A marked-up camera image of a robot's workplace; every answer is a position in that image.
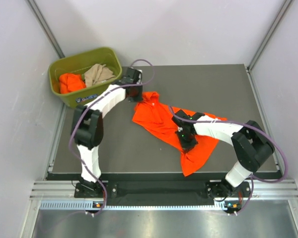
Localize black centre mounting plate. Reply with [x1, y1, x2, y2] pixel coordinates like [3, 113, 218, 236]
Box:
[107, 181, 214, 206]

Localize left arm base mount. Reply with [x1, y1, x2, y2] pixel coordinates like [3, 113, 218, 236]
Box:
[74, 180, 105, 198]

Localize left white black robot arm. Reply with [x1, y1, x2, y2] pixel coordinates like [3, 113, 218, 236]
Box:
[69, 84, 143, 197]

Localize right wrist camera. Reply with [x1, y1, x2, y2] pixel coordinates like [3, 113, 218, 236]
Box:
[172, 110, 205, 127]

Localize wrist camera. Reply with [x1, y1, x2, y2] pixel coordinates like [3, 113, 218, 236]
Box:
[123, 67, 142, 84]
[172, 110, 205, 127]

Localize olive green plastic bin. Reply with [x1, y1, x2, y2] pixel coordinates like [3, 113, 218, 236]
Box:
[48, 47, 122, 108]

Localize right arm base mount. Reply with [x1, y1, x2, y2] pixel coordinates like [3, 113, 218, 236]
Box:
[205, 180, 251, 201]

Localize beige shirt in bin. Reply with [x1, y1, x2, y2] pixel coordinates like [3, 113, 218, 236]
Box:
[84, 64, 115, 87]

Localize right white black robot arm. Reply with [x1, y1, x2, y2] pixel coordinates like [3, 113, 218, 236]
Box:
[172, 110, 275, 196]

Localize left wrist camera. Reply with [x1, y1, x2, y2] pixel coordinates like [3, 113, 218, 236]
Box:
[123, 67, 142, 84]

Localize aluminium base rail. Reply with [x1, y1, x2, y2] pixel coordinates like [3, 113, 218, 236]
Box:
[30, 180, 298, 212]

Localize orange shirt in bin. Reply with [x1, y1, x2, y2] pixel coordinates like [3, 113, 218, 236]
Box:
[59, 73, 86, 94]

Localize orange t-shirt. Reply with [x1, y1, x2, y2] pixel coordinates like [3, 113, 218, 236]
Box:
[132, 92, 219, 177]

